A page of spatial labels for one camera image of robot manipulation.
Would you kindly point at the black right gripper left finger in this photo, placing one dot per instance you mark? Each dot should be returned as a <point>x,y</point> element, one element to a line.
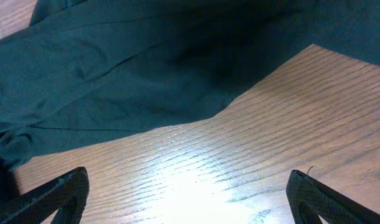
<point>63,197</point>

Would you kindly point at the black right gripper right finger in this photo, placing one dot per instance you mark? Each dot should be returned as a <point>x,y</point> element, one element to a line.
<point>312,202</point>

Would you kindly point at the black leggings with red waistband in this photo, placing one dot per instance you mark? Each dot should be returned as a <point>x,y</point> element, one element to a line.
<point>86,72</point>

